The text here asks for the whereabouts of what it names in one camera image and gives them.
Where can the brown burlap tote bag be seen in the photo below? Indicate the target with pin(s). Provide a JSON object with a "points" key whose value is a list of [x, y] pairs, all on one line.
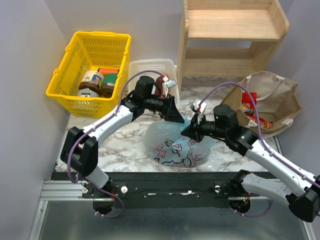
{"points": [[276, 101]]}

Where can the white small cup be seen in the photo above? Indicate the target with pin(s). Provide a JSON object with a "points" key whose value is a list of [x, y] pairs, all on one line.
{"points": [[86, 92]]}

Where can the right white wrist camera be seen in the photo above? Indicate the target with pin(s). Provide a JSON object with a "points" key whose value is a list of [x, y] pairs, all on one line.
{"points": [[198, 107]]}

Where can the green brown-lid jar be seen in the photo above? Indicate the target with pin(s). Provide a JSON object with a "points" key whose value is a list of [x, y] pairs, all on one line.
{"points": [[108, 85]]}

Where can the white brown-lid jar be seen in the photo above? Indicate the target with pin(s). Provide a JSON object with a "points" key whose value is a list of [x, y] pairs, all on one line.
{"points": [[92, 80]]}

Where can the red assorted candy bag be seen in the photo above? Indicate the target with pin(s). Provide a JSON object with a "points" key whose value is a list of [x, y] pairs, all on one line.
{"points": [[263, 123]]}

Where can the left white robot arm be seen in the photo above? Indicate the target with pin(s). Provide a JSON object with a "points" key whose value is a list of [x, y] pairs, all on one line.
{"points": [[80, 149]]}

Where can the wooden shelf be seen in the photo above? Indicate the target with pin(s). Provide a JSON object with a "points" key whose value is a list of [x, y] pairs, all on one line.
{"points": [[229, 38]]}

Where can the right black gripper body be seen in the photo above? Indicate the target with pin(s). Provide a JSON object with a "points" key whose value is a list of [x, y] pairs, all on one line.
{"points": [[196, 128]]}

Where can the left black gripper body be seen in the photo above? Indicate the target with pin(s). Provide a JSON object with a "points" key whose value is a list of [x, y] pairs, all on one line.
{"points": [[169, 107]]}

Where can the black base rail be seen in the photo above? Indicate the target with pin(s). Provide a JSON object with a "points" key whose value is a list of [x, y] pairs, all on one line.
{"points": [[151, 190]]}

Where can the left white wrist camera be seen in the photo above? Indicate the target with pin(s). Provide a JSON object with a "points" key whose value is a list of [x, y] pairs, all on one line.
{"points": [[168, 83]]}

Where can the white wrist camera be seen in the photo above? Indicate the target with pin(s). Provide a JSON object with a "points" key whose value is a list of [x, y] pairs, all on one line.
{"points": [[168, 83], [198, 107]]}

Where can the yellow plastic shopping basket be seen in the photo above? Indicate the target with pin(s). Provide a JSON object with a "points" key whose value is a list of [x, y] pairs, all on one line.
{"points": [[77, 75]]}

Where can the white plastic tray basket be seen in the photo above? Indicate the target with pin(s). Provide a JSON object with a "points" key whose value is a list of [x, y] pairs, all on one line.
{"points": [[164, 66]]}

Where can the light blue plastic bag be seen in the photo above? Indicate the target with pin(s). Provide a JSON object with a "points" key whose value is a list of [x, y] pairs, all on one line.
{"points": [[164, 143]]}

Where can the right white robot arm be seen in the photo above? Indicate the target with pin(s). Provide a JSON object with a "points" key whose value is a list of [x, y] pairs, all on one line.
{"points": [[294, 187]]}

